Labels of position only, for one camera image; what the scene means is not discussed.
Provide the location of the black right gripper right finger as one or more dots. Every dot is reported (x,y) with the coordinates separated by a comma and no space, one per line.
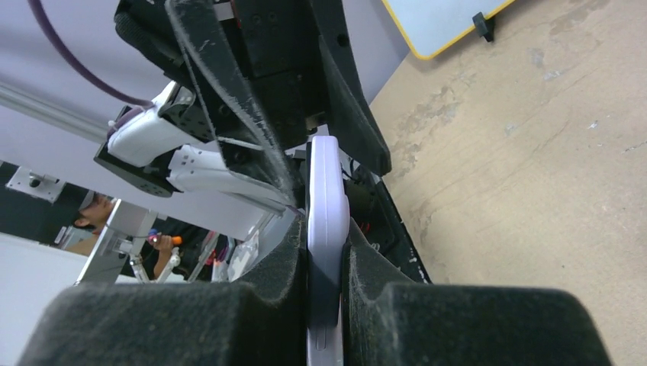
(392,320)

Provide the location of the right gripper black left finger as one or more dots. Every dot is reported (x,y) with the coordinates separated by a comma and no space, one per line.
(256,320)

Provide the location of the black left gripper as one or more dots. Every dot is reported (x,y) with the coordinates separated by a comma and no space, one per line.
(273,44)

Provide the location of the lavender phone case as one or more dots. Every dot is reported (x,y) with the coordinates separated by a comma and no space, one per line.
(327,230)

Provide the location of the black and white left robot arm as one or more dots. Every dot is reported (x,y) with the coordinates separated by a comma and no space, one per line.
(168,147)

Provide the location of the whiteboard with red writing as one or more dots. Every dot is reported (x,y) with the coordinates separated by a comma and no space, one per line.
(430,27)

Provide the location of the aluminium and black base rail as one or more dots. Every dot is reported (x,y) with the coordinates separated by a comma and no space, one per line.
(377,215)

